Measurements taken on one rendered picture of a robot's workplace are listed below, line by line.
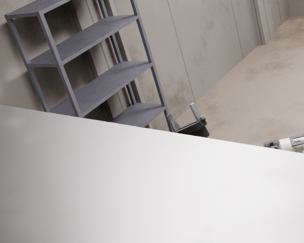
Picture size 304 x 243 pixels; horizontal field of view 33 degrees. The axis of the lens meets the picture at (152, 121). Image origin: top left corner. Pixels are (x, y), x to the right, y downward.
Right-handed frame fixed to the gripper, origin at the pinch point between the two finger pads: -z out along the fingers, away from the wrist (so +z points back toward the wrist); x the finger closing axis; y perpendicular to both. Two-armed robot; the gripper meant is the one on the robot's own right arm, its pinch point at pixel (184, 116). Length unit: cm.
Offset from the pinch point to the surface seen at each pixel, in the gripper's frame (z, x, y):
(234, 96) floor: 54, -206, -355
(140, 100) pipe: 1, -232, -244
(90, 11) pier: -89, -194, -203
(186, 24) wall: -43, -212, -352
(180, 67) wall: -5, -230, -327
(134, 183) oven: -7, 56, 86
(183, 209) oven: -3, 65, 90
